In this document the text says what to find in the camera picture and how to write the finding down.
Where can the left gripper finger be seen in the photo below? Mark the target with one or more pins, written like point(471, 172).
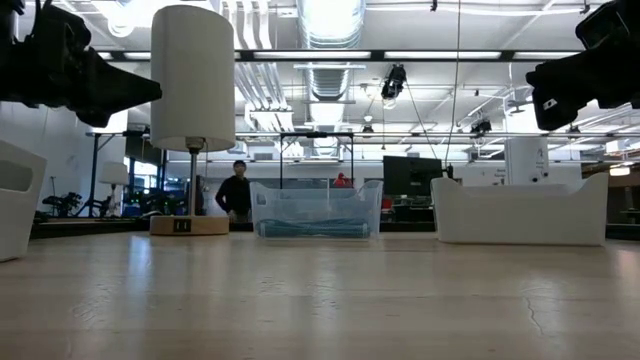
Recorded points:
point(115, 80)
point(107, 112)

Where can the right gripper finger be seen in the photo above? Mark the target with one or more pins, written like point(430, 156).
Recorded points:
point(565, 80)
point(565, 114)

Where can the white plastic bin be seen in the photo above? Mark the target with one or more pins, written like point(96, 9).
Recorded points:
point(520, 215)

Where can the black tabletop robot arm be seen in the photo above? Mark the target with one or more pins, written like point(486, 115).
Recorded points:
point(62, 202)

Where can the white round pillar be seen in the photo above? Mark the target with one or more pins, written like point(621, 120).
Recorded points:
point(525, 160)

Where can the white shade table lamp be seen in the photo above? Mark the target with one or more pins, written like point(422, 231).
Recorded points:
point(114, 173)

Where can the white shade wooden base lamp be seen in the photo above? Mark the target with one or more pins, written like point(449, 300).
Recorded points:
point(192, 75)

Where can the glowing rectangular light fixture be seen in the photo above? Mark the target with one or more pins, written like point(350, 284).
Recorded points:
point(620, 170)

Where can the pale grey plastic bin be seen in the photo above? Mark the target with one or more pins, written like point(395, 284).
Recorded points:
point(22, 220)

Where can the person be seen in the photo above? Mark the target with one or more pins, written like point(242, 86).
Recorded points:
point(343, 181)
point(234, 195)

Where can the large black monitor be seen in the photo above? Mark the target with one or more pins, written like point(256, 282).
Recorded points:
point(412, 175)

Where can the clear plastic container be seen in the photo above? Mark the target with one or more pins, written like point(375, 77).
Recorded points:
point(315, 202)

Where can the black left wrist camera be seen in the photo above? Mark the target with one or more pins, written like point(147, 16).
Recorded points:
point(60, 30)

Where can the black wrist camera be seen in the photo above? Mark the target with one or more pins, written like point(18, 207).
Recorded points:
point(602, 25)
point(60, 30)

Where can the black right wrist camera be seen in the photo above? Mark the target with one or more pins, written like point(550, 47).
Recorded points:
point(602, 25)

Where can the black metal frame rig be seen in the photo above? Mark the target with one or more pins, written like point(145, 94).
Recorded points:
point(95, 175)
point(316, 135)

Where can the black aluminium table frame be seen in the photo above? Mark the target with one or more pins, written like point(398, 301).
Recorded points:
point(90, 227)

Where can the black overhead camera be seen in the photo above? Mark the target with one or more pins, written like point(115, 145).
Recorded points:
point(394, 82)

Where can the black overhead frame beam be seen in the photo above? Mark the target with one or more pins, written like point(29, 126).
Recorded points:
point(377, 55)

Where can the silver ventilation duct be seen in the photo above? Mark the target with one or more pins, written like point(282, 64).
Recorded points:
point(330, 80)

